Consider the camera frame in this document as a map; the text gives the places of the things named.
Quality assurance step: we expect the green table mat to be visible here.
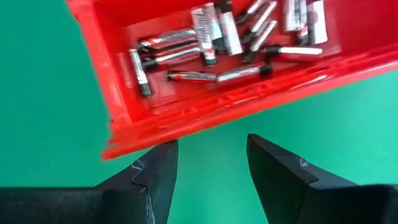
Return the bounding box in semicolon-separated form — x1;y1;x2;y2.
0;0;398;224

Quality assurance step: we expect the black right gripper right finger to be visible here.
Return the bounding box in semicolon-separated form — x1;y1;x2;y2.
246;133;383;224

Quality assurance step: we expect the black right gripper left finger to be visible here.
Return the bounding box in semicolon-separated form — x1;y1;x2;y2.
95;139;180;224

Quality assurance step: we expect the red plastic bin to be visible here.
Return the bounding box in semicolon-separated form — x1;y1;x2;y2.
66;0;398;161

